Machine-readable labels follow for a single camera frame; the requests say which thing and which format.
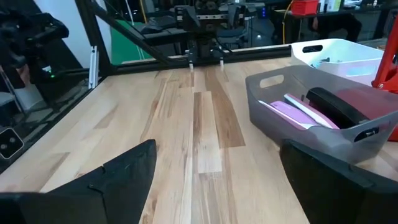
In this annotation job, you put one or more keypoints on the person's hand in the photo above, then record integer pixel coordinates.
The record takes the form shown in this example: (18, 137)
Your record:
(23, 73)

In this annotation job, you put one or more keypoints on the black office chair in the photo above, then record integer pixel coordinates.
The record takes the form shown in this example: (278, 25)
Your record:
(245, 25)

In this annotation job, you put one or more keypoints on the black aluminium table frame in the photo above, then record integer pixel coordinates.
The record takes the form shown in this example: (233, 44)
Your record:
(248, 53)

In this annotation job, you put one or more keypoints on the pink and white stapler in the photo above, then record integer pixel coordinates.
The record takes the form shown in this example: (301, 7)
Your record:
(289, 113)

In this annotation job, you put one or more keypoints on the red storage bin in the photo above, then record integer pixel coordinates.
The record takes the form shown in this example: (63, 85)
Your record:
(304, 7)

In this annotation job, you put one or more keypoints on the person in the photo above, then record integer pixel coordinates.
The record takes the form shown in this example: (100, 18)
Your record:
(339, 26)

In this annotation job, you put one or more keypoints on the green panel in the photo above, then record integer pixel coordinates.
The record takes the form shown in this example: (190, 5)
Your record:
(127, 43)

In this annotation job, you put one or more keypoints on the white short post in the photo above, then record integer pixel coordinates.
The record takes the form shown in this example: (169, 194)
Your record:
(222, 63)
(191, 63)

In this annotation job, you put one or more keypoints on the grey translucent plastic bin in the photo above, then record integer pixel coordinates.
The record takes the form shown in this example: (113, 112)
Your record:
(326, 140)

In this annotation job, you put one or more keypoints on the silver metal bracket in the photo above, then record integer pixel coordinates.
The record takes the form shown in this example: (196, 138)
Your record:
(94, 67)

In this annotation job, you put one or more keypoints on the black stapler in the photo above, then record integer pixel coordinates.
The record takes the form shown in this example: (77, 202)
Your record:
(335, 107)

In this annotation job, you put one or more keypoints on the black table-level camera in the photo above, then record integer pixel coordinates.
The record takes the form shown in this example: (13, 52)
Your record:
(11, 143)

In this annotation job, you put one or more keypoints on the black staple remover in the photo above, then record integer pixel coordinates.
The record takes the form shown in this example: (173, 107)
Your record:
(325, 59)

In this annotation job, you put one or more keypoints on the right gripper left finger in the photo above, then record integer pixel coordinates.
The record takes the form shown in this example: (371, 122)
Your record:
(109, 193)

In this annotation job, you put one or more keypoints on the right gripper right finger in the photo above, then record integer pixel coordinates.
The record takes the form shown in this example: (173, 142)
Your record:
(342, 193)

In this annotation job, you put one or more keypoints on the white plastic bin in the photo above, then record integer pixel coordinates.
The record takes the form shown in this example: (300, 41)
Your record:
(348, 67)

